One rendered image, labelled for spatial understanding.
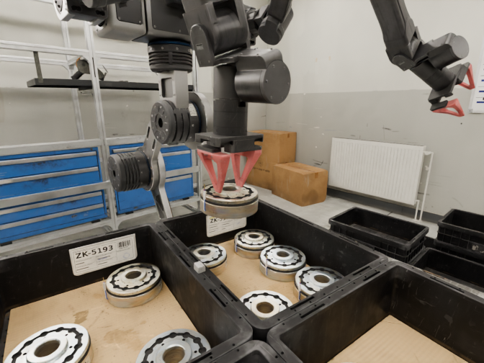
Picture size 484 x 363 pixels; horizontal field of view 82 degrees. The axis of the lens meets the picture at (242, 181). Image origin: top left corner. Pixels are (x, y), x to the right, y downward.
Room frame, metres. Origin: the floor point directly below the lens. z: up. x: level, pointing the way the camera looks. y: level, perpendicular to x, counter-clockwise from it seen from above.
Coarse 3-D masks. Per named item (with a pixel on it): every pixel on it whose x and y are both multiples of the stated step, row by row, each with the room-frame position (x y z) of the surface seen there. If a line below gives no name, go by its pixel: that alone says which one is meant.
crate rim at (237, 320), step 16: (144, 224) 0.58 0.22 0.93; (80, 240) 0.51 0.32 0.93; (96, 240) 0.52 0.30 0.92; (16, 256) 0.45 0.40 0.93; (176, 256) 0.45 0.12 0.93; (192, 272) 0.40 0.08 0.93; (208, 288) 0.36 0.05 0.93; (224, 304) 0.33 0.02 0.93; (240, 320) 0.29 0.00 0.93; (240, 336) 0.27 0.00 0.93; (208, 352) 0.25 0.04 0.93; (224, 352) 0.25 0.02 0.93
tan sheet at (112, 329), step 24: (96, 288) 0.49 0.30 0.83; (168, 288) 0.49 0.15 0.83; (24, 312) 0.42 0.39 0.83; (48, 312) 0.42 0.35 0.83; (72, 312) 0.42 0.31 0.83; (96, 312) 0.42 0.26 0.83; (120, 312) 0.42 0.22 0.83; (144, 312) 0.42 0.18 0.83; (168, 312) 0.42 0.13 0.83; (24, 336) 0.37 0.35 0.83; (96, 336) 0.37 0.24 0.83; (120, 336) 0.37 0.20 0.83; (144, 336) 0.37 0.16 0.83; (96, 360) 0.33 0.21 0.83; (120, 360) 0.33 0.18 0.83
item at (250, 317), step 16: (272, 208) 0.69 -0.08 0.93; (160, 224) 0.58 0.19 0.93; (304, 224) 0.60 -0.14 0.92; (176, 240) 0.51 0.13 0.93; (192, 256) 0.45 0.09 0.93; (384, 256) 0.45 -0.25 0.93; (208, 272) 0.40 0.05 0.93; (352, 272) 0.40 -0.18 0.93; (368, 272) 0.40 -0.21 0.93; (224, 288) 0.36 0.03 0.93; (336, 288) 0.36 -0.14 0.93; (240, 304) 0.32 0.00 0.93; (304, 304) 0.32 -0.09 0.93; (256, 320) 0.29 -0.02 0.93; (272, 320) 0.29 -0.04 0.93; (256, 336) 0.28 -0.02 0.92
